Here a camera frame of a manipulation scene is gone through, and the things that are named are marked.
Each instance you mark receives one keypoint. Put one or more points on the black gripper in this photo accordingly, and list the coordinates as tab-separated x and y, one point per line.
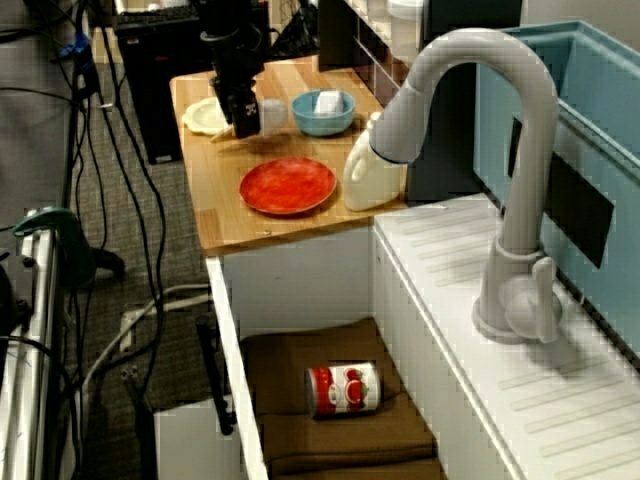
235	65

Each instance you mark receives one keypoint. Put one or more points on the red round plate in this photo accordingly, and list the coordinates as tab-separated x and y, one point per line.
287	187

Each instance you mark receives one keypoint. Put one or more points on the red and white toy sushi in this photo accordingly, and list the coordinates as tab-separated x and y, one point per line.
330	102

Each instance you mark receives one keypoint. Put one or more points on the white detergent bottle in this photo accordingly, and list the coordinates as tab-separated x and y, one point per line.
370	185

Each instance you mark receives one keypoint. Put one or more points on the cream scalloped plate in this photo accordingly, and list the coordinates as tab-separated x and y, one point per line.
202	117

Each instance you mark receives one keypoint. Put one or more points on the black computer tower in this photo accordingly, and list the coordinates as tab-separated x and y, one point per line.
150	100

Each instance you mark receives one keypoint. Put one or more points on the light blue bowl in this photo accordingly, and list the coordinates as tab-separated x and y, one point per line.
320	126

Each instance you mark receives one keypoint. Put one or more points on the black keyboard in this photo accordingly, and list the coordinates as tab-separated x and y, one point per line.
160	17

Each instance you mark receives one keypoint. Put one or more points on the black flat upright panel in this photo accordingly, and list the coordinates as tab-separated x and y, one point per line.
337	35

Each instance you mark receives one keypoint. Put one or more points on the large white canister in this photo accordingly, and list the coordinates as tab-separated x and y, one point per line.
405	7

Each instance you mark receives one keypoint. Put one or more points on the black stand foot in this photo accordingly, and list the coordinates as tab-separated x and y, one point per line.
107	262

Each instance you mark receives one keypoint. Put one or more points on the green power tool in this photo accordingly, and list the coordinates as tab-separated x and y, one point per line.
60	235

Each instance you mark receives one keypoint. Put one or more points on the tall black angled panel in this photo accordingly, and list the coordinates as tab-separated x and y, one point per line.
450	175

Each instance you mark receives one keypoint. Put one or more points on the white toy sink basin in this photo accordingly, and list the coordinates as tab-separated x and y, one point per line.
450	280

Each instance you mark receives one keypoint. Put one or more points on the grey toy faucet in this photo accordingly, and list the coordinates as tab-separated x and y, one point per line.
530	150

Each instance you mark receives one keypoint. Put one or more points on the tomato print can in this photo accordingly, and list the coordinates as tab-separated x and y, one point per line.
345	390

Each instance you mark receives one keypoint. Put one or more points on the white cabinet panel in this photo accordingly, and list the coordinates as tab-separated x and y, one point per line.
190	445

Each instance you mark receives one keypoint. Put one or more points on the brown folded cloth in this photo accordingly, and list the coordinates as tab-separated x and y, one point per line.
325	450

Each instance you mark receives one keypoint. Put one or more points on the teal plastic bin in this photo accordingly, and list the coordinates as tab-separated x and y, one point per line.
600	150

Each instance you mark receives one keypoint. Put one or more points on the aluminium frame rail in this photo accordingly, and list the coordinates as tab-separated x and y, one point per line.
35	350

